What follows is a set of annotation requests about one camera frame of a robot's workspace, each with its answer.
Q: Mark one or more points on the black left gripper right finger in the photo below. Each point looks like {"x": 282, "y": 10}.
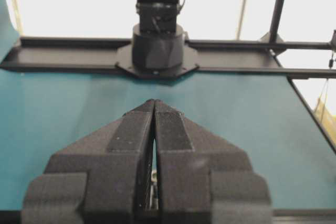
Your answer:
{"x": 203, "y": 178}

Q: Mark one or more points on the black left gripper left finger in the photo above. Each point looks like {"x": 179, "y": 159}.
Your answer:
{"x": 101, "y": 178}

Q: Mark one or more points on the black vertical frame post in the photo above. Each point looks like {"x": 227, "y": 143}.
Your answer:
{"x": 275, "y": 21}

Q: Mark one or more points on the black table edge bar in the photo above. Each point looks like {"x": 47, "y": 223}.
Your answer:
{"x": 311, "y": 113}

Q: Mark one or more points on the black aluminium frame rail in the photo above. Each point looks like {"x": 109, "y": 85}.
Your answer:
{"x": 113, "y": 56}

